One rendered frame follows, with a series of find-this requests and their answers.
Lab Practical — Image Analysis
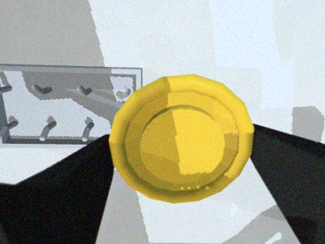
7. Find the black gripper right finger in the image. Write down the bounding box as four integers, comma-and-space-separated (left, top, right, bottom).
250, 124, 325, 244

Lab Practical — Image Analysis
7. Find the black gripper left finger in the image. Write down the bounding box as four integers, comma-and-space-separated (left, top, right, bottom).
0, 134, 114, 244

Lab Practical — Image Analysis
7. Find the yellow plate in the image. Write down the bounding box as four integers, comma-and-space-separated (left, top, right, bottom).
109, 74, 254, 204

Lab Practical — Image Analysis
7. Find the grey dish rack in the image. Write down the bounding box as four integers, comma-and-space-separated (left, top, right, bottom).
0, 64, 142, 148

